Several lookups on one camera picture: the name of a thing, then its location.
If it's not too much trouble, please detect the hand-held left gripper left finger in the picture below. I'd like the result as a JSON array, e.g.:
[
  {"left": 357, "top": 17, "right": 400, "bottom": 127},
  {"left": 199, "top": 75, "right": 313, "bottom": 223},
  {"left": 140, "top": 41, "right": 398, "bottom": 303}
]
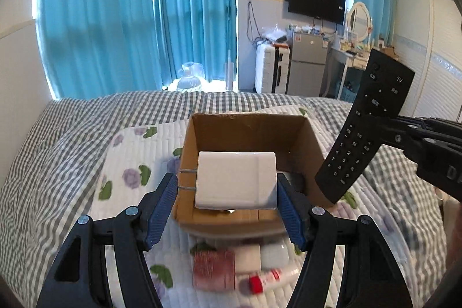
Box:
[{"left": 36, "top": 172, "right": 178, "bottom": 308}]

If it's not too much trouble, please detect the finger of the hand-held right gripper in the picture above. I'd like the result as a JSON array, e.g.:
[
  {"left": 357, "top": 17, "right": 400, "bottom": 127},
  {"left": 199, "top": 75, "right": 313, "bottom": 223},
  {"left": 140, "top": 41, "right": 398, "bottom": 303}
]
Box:
[
  {"left": 392, "top": 115, "right": 462, "bottom": 136},
  {"left": 373, "top": 117, "right": 434, "bottom": 160}
]

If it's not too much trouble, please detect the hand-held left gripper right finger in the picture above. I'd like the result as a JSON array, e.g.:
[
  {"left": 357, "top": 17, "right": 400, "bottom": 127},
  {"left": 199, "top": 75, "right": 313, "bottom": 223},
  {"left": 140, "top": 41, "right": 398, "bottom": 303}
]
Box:
[{"left": 277, "top": 173, "right": 414, "bottom": 308}]

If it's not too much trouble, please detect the black remote control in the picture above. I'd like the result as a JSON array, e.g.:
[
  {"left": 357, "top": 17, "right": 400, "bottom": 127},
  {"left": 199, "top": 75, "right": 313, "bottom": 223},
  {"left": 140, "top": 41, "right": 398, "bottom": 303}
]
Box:
[{"left": 315, "top": 49, "right": 416, "bottom": 205}]

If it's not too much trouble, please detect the white power adapter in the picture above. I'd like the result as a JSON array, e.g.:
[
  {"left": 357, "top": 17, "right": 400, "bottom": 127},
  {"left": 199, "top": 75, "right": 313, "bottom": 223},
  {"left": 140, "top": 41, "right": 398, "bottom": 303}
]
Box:
[{"left": 178, "top": 151, "right": 279, "bottom": 210}]

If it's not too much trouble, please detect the cardboard box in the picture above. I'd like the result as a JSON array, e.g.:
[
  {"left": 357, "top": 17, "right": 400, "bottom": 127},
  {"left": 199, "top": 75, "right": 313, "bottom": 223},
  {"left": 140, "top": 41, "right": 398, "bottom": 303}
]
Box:
[{"left": 172, "top": 112, "right": 338, "bottom": 236}]

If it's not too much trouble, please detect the white rounded case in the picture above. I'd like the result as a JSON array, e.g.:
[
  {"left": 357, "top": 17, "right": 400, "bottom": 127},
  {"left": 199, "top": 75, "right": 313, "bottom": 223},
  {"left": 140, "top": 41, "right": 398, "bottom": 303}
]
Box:
[{"left": 260, "top": 242, "right": 290, "bottom": 269}]

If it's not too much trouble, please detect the floral quilted mat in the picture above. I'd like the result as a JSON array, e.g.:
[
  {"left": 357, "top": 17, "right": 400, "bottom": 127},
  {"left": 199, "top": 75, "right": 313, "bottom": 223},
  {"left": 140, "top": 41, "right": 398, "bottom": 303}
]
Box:
[{"left": 88, "top": 105, "right": 410, "bottom": 308}]

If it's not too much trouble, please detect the small white box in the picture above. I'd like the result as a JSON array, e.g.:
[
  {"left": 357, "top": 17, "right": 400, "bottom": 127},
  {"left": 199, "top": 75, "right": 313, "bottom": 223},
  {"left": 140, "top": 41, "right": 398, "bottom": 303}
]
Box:
[{"left": 234, "top": 244, "right": 261, "bottom": 275}]

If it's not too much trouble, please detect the white tube with red cap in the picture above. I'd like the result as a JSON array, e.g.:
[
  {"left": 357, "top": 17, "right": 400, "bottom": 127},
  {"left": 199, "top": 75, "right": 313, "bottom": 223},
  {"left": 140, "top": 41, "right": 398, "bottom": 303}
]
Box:
[{"left": 248, "top": 267, "right": 300, "bottom": 294}]

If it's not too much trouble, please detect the red patterned box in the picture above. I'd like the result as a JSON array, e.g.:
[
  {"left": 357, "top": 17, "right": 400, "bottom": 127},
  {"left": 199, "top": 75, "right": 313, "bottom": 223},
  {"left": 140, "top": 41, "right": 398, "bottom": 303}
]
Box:
[{"left": 192, "top": 249, "right": 236, "bottom": 292}]

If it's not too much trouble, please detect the white sliding wardrobe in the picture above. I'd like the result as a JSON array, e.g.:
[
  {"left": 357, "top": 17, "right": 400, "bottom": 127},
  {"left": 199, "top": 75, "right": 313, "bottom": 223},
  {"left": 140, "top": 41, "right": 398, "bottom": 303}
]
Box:
[{"left": 394, "top": 0, "right": 462, "bottom": 135}]

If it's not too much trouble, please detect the white desk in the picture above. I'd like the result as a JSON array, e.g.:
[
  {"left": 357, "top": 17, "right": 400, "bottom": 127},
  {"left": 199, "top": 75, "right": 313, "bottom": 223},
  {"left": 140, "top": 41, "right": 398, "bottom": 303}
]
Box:
[{"left": 319, "top": 47, "right": 373, "bottom": 102}]

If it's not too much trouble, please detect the grey mini fridge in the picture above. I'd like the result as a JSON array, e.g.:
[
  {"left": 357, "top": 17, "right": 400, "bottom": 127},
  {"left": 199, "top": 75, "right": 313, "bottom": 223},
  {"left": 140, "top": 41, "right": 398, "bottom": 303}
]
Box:
[{"left": 286, "top": 32, "right": 331, "bottom": 96}]

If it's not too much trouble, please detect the grey checkered bed sheet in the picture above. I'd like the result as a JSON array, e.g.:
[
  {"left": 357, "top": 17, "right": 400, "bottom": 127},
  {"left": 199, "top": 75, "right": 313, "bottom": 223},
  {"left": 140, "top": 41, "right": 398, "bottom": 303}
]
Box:
[{"left": 0, "top": 89, "right": 453, "bottom": 308}]

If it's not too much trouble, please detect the white oval mirror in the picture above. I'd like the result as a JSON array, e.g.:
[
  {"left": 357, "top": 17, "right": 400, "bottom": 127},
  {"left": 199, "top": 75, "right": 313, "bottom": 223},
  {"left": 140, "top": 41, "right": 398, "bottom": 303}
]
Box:
[{"left": 347, "top": 1, "right": 372, "bottom": 44}]

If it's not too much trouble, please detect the clear plastic bag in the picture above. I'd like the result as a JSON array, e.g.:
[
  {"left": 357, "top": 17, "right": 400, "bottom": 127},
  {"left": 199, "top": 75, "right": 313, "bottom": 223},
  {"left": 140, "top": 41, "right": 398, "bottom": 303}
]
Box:
[{"left": 176, "top": 61, "right": 207, "bottom": 91}]

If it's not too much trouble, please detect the white suitcase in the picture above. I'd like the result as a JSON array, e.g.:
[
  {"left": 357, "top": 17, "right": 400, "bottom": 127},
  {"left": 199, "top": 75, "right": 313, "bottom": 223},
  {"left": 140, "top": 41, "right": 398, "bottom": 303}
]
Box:
[{"left": 254, "top": 42, "right": 291, "bottom": 94}]

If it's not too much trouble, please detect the white pole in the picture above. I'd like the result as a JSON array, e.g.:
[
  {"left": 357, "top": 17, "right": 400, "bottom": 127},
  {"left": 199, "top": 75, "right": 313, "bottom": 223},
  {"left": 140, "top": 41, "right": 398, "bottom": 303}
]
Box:
[{"left": 225, "top": 49, "right": 235, "bottom": 92}]

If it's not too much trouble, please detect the clear bag on suitcase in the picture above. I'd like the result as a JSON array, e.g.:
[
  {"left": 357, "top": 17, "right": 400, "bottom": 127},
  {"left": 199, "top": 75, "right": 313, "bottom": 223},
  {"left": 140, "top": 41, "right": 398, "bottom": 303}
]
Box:
[{"left": 261, "top": 25, "right": 290, "bottom": 44}]

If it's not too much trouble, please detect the wide blue curtain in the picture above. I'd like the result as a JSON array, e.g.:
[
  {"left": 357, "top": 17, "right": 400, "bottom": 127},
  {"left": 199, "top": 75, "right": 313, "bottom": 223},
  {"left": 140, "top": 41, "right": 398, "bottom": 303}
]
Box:
[{"left": 35, "top": 0, "right": 161, "bottom": 100}]

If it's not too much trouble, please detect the black wall television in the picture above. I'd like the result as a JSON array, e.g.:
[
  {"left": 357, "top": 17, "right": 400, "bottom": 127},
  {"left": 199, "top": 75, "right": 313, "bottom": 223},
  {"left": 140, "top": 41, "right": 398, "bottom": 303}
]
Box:
[{"left": 288, "top": 0, "right": 347, "bottom": 26}]

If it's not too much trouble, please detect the black wall cable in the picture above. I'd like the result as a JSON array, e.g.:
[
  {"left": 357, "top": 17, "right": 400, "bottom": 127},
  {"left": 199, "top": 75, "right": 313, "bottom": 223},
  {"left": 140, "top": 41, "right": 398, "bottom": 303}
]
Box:
[{"left": 246, "top": 1, "right": 259, "bottom": 43}]

